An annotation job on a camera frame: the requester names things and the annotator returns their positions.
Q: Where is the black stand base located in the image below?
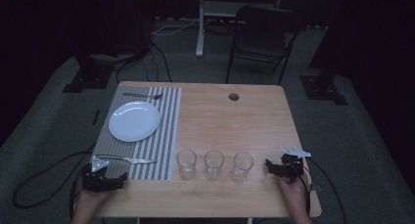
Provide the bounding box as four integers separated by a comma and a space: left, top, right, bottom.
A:
62, 53, 115, 94
299, 74, 348, 107

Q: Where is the grey striped placemat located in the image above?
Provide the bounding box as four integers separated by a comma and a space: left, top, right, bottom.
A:
89, 85, 183, 181

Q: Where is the black folding chair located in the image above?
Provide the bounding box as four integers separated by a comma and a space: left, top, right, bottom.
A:
224, 4, 303, 86

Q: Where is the silver fork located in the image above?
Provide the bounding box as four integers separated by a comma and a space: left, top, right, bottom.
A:
122, 92, 164, 101

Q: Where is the white round plate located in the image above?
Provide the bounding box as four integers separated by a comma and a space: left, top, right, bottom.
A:
108, 101, 161, 144

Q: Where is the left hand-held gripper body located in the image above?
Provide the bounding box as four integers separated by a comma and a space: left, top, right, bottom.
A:
80, 155, 120, 195

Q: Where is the person's left hand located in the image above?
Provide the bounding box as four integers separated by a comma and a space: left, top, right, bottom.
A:
73, 187, 112, 216

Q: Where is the small black flat bar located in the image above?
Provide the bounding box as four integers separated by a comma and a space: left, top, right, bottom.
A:
91, 109, 102, 127

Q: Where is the black floor cable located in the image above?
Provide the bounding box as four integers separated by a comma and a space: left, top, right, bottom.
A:
115, 39, 173, 84

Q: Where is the person's right hand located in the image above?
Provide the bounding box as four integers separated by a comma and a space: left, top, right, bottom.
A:
277, 173, 311, 213

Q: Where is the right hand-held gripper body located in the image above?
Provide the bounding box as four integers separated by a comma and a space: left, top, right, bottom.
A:
279, 146, 312, 185

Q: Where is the silver table knife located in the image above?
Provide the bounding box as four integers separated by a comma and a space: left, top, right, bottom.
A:
94, 154, 159, 165

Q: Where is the grey metal desk frame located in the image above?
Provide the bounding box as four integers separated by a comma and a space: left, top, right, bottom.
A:
195, 0, 286, 58

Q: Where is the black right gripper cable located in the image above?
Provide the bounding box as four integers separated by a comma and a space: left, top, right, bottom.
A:
293, 157, 348, 224

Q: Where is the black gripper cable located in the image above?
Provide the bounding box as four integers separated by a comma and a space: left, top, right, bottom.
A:
293, 157, 348, 224
12, 145, 96, 220

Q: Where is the white floor cable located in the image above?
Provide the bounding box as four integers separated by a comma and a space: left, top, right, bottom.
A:
151, 18, 201, 36

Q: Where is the clear drinking glass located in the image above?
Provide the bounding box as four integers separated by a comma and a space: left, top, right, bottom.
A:
175, 148, 198, 181
230, 151, 254, 183
204, 150, 225, 181

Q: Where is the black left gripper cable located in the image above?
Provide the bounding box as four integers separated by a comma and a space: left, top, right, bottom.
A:
12, 145, 96, 220

